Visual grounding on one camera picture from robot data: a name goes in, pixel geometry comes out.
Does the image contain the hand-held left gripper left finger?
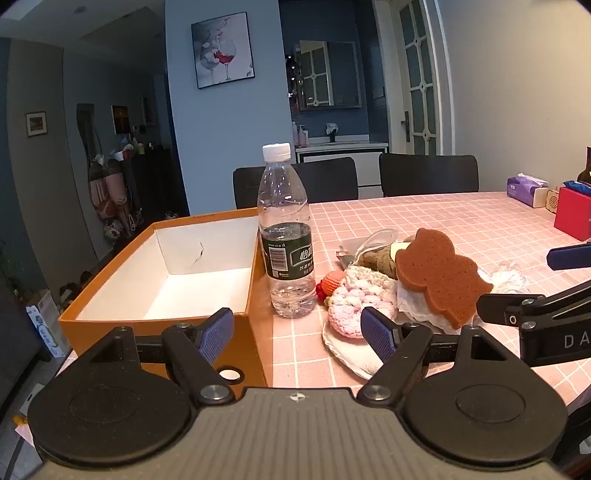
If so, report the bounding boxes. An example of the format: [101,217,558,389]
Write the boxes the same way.
[78,307,236,407]

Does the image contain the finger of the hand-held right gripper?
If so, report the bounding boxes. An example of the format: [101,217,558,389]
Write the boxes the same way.
[547,244,591,271]
[477,281,591,331]

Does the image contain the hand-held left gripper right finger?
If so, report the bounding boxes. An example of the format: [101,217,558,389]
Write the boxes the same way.
[356,307,513,407]

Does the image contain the orange cardboard box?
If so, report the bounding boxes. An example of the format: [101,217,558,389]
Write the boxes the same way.
[58,208,275,400]

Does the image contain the pink crochet pouch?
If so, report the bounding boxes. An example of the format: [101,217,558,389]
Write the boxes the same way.
[328,284,398,340]

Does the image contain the white cloth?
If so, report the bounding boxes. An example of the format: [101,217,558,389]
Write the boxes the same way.
[397,281,462,334]

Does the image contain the cream crochet piece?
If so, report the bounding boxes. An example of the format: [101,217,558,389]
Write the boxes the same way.
[344,265,400,296]

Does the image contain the orange crochet ball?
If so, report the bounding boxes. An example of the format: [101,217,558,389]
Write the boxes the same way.
[315,271,352,308]

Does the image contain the brown bear-shaped sponge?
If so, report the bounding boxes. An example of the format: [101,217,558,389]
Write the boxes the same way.
[394,227,494,330]

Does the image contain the clear plastic bag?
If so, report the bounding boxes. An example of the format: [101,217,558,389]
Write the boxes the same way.
[336,228,416,273]

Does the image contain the crumpled clear plastic wrap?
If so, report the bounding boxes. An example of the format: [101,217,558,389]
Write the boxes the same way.
[482,261,532,292]

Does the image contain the red box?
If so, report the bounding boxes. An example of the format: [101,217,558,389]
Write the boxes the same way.
[554,186,591,243]

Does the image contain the purple tissue pack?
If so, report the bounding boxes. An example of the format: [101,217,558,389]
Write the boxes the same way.
[506,173,550,208]

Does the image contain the pink checked tablecloth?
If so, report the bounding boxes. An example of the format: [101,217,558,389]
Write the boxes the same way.
[60,191,591,416]

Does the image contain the black dining chair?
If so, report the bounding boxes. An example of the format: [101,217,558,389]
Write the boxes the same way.
[379,154,480,198]
[233,157,359,210]

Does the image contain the clear plastic water bottle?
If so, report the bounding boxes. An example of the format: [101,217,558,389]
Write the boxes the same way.
[257,143,317,319]

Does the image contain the dark sideboard cabinet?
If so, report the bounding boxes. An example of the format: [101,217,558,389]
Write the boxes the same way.
[121,145,189,222]

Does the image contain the white blue carton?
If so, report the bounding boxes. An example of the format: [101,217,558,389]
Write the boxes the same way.
[25,290,72,358]

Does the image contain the white vanity cabinet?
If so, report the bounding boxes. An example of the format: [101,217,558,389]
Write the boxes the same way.
[294,134,389,199]

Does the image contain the hanging bags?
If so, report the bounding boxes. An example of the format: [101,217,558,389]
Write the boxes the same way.
[88,154,139,238]

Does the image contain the white glazed door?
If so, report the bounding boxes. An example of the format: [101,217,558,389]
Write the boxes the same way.
[374,0,455,155]

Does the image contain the small framed picture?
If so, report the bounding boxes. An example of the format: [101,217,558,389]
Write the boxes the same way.
[25,111,48,137]

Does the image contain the wall mirror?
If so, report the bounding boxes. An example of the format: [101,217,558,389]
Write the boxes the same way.
[290,41,362,112]

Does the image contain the wine glass wall picture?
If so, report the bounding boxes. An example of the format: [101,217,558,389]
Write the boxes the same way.
[191,11,256,90]

